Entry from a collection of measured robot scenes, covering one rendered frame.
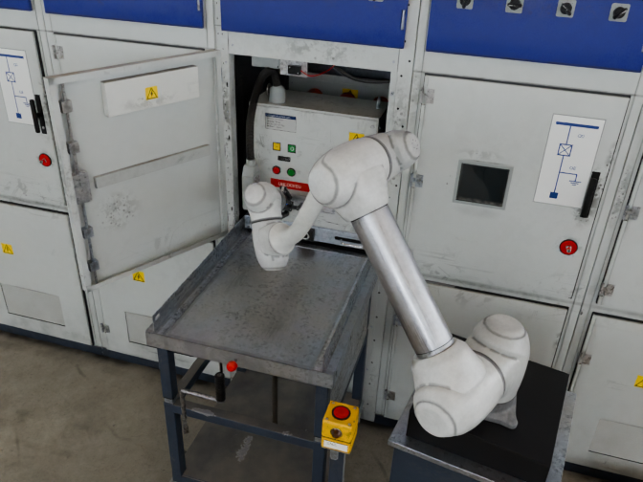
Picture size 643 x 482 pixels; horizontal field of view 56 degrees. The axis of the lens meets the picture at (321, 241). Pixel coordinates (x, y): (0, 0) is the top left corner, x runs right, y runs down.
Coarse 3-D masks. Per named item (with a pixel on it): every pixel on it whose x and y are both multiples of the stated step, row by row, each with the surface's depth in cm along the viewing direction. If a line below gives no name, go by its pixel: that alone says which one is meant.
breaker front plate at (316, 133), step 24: (264, 120) 227; (312, 120) 221; (336, 120) 218; (360, 120) 216; (264, 144) 231; (312, 144) 226; (336, 144) 223; (264, 168) 236; (288, 216) 243; (336, 216) 237
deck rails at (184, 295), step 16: (224, 240) 233; (240, 240) 244; (208, 256) 221; (224, 256) 233; (192, 272) 211; (208, 272) 223; (368, 272) 228; (192, 288) 213; (352, 288) 218; (176, 304) 203; (352, 304) 208; (160, 320) 194; (176, 320) 198; (336, 320) 201; (336, 336) 189; (320, 352) 187; (320, 368) 180
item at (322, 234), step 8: (248, 216) 247; (248, 224) 249; (288, 224) 243; (320, 232) 241; (328, 232) 240; (336, 232) 239; (344, 232) 238; (352, 232) 238; (320, 240) 243; (328, 240) 242; (336, 240) 241; (344, 240) 239; (352, 240) 238; (360, 248) 239
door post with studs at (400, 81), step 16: (416, 0) 188; (416, 16) 190; (400, 64) 198; (400, 80) 201; (400, 96) 203; (400, 112) 206; (400, 128) 209; (384, 304) 245; (384, 320) 248; (368, 384) 267; (368, 400) 271; (368, 416) 276
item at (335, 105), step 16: (288, 96) 234; (304, 96) 235; (320, 96) 236; (336, 96) 237; (320, 112) 219; (336, 112) 218; (352, 112) 220; (368, 112) 220; (384, 112) 222; (384, 128) 228
